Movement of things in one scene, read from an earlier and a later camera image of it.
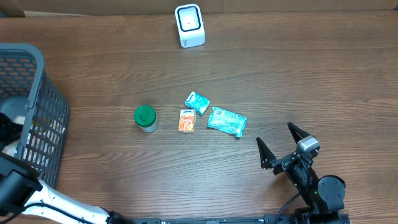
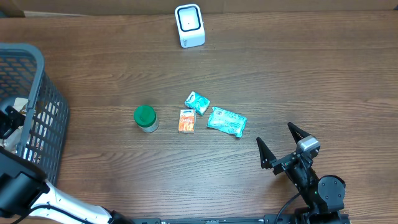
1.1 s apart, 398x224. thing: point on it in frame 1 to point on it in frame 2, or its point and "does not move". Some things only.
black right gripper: (268, 158) does not move
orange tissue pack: (186, 122) does not move
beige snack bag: (38, 140) to (13, 143)
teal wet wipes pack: (227, 121) does not move
